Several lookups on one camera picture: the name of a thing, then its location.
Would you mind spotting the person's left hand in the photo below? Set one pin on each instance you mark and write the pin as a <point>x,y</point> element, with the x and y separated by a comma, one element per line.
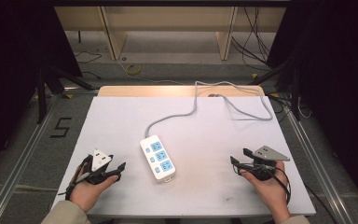
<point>88,193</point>

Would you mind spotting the dark curtain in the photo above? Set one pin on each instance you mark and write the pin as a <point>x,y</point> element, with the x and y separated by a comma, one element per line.
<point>338,77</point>
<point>9,77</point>

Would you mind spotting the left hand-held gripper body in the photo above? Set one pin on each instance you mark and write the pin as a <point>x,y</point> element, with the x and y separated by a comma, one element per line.
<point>98,161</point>

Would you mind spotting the yellow tape roll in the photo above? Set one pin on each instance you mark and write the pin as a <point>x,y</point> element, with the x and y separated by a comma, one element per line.
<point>133,69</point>

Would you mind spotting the white power strip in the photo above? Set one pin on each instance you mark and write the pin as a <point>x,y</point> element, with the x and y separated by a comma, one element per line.
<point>157,158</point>

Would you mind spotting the wooden desk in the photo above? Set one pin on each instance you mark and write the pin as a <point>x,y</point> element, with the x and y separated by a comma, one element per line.
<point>167,21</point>

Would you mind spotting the white table mat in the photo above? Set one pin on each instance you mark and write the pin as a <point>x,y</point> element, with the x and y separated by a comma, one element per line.
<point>199,174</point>

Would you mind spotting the black metal stand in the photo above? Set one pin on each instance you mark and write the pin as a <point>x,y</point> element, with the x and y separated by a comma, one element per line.
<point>48,90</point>
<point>287,84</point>

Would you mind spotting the person's right hand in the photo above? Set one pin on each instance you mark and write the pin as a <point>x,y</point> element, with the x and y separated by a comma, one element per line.
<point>268,191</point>

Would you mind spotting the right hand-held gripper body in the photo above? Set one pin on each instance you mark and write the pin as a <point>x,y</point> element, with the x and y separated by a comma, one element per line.
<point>265,160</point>

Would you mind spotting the metal floor rail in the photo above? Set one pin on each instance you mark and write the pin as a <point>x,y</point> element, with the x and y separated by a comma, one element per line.
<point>18,158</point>
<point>320,174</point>

